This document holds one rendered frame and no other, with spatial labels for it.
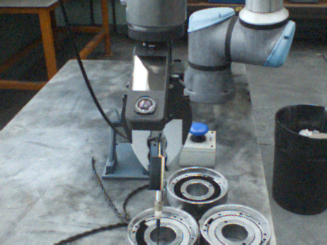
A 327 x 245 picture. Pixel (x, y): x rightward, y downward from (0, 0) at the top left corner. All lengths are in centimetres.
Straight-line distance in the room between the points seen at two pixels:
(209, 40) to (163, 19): 56
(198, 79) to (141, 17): 61
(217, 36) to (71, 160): 46
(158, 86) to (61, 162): 43
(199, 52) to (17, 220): 60
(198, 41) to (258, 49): 16
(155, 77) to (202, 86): 60
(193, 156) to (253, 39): 34
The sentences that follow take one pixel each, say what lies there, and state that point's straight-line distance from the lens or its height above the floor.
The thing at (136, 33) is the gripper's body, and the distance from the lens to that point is 51.
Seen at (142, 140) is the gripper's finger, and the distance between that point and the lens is 57.
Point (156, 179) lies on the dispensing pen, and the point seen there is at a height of 93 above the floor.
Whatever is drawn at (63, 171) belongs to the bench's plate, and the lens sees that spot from 84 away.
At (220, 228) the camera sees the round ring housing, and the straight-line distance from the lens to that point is 64.
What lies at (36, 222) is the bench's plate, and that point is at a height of 80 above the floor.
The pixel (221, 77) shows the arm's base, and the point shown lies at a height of 87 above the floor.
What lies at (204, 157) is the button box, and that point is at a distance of 81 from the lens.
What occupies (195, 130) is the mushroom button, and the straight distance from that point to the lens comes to 80.
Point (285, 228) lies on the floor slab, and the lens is 194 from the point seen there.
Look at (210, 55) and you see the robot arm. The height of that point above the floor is 93.
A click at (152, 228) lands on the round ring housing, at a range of 64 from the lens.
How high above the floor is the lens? 126
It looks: 27 degrees down
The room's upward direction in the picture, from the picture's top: 1 degrees counter-clockwise
